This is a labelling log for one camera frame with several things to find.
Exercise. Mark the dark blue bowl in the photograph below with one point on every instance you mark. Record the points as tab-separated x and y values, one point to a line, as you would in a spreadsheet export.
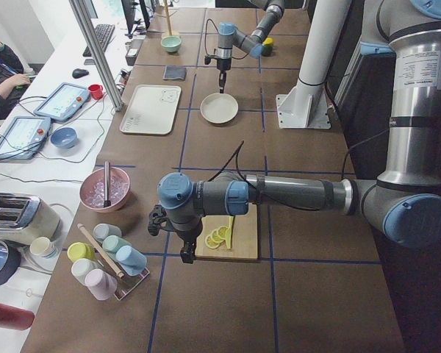
0	263

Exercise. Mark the grey-blue cup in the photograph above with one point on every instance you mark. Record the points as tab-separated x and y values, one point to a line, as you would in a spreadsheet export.
102	231

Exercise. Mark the teach pendant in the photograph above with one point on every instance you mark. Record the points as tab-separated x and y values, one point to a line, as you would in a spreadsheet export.
23	137
63	103

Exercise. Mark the white toaster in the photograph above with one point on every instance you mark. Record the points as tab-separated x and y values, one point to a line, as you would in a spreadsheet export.
24	218

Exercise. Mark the round white plate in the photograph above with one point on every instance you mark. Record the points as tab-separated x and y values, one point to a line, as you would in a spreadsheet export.
219	108

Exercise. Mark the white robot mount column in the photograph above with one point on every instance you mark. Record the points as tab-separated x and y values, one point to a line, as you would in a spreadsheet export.
304	107

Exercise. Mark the light blue cup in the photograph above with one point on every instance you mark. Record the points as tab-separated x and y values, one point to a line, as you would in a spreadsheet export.
131	260

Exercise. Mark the mint cup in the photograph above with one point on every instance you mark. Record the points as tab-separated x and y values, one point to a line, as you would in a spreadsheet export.
113	243

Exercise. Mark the seated person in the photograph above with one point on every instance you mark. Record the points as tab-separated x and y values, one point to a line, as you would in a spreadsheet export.
13	81

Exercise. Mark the mint green bowl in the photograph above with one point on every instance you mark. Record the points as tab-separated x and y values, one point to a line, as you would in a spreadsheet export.
171	44

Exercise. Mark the cream cup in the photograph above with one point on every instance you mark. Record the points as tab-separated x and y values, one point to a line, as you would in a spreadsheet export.
43	247

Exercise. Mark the lemon slices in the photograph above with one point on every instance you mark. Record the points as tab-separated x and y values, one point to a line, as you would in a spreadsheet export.
219	236

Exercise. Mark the bamboo cutting board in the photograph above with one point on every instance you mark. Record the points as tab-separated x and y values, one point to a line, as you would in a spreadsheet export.
244	237

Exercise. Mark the red bottle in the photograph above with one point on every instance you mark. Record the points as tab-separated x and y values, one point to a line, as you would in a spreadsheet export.
15	318

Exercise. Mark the red cup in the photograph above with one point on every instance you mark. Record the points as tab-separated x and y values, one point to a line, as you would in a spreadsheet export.
96	91

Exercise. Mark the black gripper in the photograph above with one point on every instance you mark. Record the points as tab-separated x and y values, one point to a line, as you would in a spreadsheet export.
223	64
186	234

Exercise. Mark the white cup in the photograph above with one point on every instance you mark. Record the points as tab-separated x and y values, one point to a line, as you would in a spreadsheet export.
82	267

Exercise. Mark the grey folded cloth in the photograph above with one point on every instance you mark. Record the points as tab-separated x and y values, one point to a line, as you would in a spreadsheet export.
174	73

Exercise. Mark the black keyboard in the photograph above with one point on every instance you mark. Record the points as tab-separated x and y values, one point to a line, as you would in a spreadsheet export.
104	34

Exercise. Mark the wooden mug stand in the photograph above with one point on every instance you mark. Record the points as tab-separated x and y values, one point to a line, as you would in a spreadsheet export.
170	32

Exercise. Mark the white bear tray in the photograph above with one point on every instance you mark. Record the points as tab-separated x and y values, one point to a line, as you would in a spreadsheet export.
151	110

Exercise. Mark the acrylic cup rack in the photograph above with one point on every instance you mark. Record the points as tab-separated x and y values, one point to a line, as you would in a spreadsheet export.
127	284

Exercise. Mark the pink cup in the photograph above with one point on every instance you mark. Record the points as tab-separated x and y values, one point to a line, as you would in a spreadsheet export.
100	284

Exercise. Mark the pink bowl with ice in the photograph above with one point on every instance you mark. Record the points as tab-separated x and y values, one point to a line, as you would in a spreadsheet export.
92	190

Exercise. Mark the aluminium frame post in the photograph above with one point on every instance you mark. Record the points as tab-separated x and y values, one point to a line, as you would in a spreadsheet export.
84	21

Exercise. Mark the yellow cup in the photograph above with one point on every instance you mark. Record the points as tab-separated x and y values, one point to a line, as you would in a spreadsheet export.
80	250

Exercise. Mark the teach pendant upper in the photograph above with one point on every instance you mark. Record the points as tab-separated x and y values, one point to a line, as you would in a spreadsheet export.
63	103

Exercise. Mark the black computer mouse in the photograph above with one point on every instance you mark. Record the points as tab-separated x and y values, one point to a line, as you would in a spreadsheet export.
79	73

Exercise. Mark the yellow knife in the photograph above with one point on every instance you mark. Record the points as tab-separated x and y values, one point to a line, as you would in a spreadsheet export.
230	231

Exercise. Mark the teach pendant lower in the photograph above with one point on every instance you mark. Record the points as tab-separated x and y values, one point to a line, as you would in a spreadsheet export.
23	137

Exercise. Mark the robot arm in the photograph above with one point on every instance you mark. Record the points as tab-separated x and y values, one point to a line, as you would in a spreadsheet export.
403	202
229	36

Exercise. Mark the green lime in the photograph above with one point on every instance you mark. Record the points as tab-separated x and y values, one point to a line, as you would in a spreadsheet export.
267	50

